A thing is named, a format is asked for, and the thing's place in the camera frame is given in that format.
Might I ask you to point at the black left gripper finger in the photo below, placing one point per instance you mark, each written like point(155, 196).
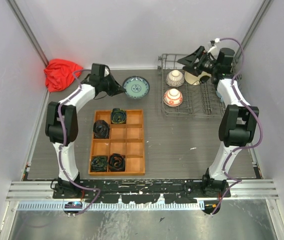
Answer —
point(117, 93)
point(115, 86)

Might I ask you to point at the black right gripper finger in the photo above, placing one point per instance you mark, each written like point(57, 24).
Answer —
point(192, 71)
point(190, 59)

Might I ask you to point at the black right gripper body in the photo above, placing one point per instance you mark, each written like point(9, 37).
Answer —
point(206, 65)

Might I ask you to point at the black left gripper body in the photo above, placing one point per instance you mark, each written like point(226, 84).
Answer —
point(109, 86)

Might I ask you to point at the cream plate with flower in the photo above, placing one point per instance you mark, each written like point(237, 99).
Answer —
point(196, 80)

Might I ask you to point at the blue green patterned plate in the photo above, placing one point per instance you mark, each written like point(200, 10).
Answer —
point(136, 87)

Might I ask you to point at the white purple patterned bowl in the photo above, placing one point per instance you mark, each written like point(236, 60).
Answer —
point(175, 78)

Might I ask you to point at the red orange patterned bowl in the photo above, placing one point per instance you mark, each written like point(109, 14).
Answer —
point(173, 97)

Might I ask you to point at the light blue ceramic mug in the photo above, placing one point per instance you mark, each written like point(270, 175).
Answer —
point(219, 96)

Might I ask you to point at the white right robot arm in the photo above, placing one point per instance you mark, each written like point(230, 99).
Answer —
point(239, 121)

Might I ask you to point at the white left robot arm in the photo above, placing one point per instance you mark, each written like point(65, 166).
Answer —
point(62, 123)

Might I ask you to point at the blue yellow rolled tie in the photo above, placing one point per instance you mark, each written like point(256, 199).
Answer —
point(118, 116)

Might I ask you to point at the dark brown rolled tie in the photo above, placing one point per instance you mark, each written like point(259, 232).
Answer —
point(101, 129)

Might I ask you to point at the orange wooden compartment tray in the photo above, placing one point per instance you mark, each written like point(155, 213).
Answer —
point(124, 139)

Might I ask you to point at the red crumpled cloth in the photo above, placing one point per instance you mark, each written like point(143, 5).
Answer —
point(59, 74)

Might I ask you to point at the black orange rolled tie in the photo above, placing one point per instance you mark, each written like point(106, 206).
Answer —
point(116, 163)

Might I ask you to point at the grey wire dish rack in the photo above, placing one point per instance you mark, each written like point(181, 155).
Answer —
point(198, 100)

